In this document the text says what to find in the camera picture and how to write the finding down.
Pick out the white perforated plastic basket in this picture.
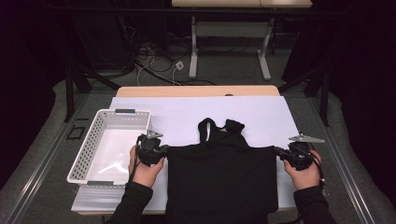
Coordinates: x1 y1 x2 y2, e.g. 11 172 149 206
66 108 152 190

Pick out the white table mat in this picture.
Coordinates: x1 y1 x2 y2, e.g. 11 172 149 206
70 95 329 213

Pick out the black tank top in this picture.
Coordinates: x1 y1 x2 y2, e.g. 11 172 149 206
164 117 280 224

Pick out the person's left hand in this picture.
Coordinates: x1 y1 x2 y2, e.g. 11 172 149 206
128 145 165 189

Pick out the hand-held gripper cable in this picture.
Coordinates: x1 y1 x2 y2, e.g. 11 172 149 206
298 144 327 185
125 136 142 189

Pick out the person's right hand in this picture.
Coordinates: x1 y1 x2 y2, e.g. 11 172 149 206
283 148 322 191

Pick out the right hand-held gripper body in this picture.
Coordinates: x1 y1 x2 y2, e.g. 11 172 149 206
281 133 326 172

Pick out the bundle of black floor cables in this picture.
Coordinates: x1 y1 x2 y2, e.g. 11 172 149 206
122 26 219 87

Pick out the aluminium floor rail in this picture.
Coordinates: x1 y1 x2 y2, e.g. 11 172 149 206
0 92 92 224
306 96 377 224

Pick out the black metal stand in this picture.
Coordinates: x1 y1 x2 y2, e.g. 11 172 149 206
64 62 121 123
277 66 331 127

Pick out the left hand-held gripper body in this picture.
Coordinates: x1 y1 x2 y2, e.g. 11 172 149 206
135 129 166 167

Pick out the black floor socket frame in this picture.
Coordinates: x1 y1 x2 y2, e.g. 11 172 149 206
65 125 87 140

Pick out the left hand-held gripper cable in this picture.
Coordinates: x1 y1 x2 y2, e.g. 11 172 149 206
125 136 142 189

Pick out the beige desk with white legs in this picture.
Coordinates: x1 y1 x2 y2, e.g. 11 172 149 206
171 0 313 81

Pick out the white floor cable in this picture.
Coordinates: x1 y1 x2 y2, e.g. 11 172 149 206
135 56 157 87

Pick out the dark curtain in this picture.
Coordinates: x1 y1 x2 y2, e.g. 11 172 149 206
0 0 73 190
311 0 396 206

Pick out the right hand-held gripper cable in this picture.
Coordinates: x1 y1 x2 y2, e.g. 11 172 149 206
298 144 327 185

